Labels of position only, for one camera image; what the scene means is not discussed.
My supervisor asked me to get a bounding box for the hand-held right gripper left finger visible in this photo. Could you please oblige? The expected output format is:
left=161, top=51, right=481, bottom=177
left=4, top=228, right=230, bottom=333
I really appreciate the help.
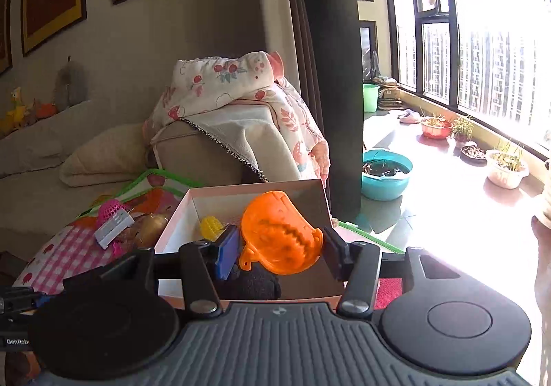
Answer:
left=62, top=224, right=242, bottom=318

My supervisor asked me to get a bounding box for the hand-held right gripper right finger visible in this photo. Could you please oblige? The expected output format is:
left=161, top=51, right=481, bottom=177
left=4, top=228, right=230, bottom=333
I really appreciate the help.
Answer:
left=322, top=226, right=478, bottom=321

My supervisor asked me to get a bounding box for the pink cardboard box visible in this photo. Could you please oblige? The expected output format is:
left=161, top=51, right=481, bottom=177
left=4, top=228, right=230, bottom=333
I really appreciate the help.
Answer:
left=154, top=179, right=346, bottom=312

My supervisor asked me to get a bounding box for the grey white plastic toy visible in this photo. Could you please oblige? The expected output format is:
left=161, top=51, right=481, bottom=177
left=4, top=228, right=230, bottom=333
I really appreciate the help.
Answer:
left=94, top=209, right=135, bottom=249

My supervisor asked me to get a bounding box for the pink mesh plastic toy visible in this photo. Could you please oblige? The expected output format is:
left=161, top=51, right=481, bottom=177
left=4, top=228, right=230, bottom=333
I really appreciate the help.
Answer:
left=95, top=199, right=131, bottom=228

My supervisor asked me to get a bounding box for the yellow plastic toy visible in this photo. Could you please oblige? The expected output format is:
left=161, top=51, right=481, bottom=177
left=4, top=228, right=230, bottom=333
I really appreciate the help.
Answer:
left=200, top=216, right=223, bottom=240

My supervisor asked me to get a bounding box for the black plush toy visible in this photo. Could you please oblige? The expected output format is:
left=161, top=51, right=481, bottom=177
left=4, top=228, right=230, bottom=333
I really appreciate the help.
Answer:
left=215, top=261, right=282, bottom=301

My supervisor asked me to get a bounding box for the colourful printed play mat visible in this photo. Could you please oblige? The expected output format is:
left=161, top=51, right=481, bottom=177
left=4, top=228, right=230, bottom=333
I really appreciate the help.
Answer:
left=13, top=168, right=406, bottom=312

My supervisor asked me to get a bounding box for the teal plastic basin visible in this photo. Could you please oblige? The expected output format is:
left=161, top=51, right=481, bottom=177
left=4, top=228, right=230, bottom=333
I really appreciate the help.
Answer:
left=361, top=149, right=413, bottom=202

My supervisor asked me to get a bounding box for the beige sofa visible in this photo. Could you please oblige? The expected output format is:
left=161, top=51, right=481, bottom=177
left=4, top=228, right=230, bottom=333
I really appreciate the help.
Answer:
left=0, top=99, right=270, bottom=260

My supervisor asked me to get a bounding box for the cream folded blanket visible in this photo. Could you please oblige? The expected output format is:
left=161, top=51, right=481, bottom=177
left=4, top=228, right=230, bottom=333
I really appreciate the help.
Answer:
left=58, top=123, right=152, bottom=187

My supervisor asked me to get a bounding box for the red flower pot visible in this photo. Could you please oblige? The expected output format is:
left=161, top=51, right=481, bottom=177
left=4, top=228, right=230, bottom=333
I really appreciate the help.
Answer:
left=419, top=115, right=454, bottom=139

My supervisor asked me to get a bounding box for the green plastic bucket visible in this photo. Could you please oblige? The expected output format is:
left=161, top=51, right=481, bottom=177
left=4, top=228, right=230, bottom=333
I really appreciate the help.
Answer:
left=363, top=83, right=381, bottom=113

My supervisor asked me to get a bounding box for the dark shallow plant dish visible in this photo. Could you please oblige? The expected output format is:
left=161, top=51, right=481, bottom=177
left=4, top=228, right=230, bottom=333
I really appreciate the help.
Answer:
left=460, top=145, right=487, bottom=163

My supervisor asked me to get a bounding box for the floral printed quilt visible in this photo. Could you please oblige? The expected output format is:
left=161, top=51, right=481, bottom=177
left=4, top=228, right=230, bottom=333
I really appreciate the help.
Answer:
left=143, top=51, right=331, bottom=189

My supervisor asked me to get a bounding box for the small potted green plant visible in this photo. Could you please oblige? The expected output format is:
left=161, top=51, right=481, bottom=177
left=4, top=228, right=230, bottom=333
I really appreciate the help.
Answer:
left=452, top=114, right=475, bottom=144

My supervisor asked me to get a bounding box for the white plant pot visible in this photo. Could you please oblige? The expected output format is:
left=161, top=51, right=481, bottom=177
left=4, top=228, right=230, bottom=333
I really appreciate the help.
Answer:
left=486, top=144, right=530, bottom=190

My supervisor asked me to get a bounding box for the orange plush toy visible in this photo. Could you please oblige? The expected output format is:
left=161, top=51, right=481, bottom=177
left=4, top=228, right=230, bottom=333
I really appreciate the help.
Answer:
left=34, top=101, right=59, bottom=120

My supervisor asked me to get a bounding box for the grey neck pillow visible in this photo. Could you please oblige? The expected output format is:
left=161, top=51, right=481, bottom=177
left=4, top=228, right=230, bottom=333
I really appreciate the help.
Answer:
left=55, top=56, right=89, bottom=111

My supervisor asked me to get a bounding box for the dark window frame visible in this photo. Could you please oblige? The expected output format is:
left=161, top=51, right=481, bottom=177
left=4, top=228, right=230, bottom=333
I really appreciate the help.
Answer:
left=387, top=0, right=551, bottom=163

